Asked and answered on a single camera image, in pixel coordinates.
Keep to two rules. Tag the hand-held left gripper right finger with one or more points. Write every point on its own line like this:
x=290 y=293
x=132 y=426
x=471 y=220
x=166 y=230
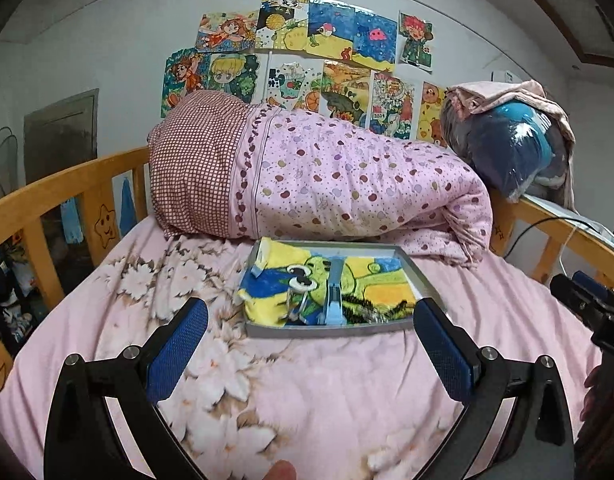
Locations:
x=442 y=345

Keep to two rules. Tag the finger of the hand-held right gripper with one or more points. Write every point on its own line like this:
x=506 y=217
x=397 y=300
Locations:
x=569 y=292
x=589 y=281

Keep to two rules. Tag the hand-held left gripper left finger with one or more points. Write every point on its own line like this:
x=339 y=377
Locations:
x=179 y=345

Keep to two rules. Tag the grey metal tray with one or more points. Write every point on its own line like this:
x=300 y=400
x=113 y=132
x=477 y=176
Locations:
x=332 y=332

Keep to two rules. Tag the light blue clothes peg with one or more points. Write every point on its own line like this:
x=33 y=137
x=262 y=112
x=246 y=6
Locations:
x=335 y=295

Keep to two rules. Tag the person's right hand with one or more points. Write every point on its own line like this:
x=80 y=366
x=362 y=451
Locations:
x=604 y=405

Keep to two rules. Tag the person's left hand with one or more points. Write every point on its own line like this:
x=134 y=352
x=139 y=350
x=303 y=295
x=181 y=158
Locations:
x=282 y=471

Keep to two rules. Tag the yellow cartoon frog towel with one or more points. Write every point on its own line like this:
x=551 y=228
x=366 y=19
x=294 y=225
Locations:
x=377 y=280

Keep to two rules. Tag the pink floral bed sheet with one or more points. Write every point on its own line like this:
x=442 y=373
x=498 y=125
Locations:
x=307 y=385

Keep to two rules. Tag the light blue hanging towel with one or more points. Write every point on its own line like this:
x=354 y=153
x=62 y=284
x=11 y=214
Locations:
x=127 y=207
x=72 y=220

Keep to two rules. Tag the blue bedding in plastic bag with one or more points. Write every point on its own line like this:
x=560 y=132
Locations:
x=507 y=150

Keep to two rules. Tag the red checkered pillow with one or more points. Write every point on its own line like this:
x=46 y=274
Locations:
x=197 y=165

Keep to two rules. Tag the pink dotted quilt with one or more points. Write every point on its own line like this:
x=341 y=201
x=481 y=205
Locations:
x=367 y=180

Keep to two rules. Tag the bagged blue bedding bundle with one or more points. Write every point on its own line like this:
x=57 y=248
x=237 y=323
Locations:
x=532 y=95

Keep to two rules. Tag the grey door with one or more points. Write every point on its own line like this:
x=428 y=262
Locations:
x=62 y=135

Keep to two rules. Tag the standing fan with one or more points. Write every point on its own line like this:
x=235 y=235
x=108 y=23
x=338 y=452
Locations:
x=2 y=160

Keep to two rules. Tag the white wall box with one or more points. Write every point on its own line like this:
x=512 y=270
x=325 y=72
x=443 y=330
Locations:
x=506 y=76

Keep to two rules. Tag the group of colourful wall drawings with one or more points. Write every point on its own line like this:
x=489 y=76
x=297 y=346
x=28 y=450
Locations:
x=332 y=50

